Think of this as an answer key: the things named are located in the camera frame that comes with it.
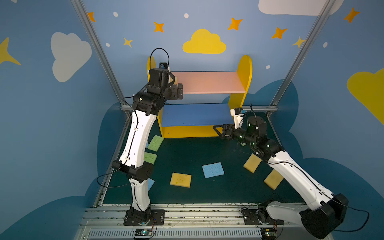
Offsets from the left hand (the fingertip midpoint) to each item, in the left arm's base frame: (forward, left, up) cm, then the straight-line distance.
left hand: (168, 86), depth 70 cm
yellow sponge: (-28, -5, -44) cm, 53 cm away
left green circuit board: (-54, +12, -46) cm, 72 cm away
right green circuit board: (-53, -50, -46) cm, 86 cm away
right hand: (-13, -25, -13) cm, 31 cm away
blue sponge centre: (-22, -25, -45) cm, 56 cm away
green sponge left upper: (-4, +14, -44) cm, 46 cm away
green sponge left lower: (-15, +16, -44) cm, 49 cm away
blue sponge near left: (-31, +12, -45) cm, 56 cm away
